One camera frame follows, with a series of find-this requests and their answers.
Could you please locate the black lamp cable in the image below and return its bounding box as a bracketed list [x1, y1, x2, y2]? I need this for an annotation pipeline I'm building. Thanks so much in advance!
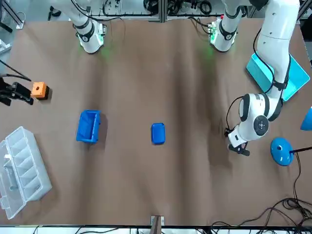
[292, 153, 304, 203]

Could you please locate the aluminium rear frame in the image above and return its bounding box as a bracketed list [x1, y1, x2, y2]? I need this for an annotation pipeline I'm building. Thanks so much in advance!
[146, 0, 169, 23]

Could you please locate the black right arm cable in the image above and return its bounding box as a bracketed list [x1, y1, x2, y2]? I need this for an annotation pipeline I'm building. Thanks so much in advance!
[0, 59, 32, 82]

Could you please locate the teal plastic tray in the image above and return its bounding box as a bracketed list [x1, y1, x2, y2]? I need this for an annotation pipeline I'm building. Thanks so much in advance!
[245, 52, 311, 102]

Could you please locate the blue storage box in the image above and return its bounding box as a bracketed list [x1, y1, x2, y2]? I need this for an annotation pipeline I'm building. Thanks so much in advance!
[76, 109, 102, 144]

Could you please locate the orange push-button box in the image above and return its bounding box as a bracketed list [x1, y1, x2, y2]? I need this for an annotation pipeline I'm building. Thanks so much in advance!
[31, 81, 51, 100]

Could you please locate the small blue parts tray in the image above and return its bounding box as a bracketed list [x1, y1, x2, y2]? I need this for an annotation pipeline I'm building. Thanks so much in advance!
[151, 122, 166, 145]

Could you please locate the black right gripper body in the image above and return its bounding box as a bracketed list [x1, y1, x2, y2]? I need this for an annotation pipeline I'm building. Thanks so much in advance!
[0, 77, 16, 97]

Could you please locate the clear plastic organizer case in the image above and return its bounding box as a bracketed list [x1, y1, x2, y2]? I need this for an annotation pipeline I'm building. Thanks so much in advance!
[0, 126, 53, 220]

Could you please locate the aluminium frame post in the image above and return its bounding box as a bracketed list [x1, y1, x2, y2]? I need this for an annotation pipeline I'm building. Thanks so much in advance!
[150, 215, 164, 234]

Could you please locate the blue desk lamp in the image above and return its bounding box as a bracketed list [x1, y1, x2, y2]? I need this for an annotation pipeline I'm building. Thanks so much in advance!
[270, 106, 312, 167]

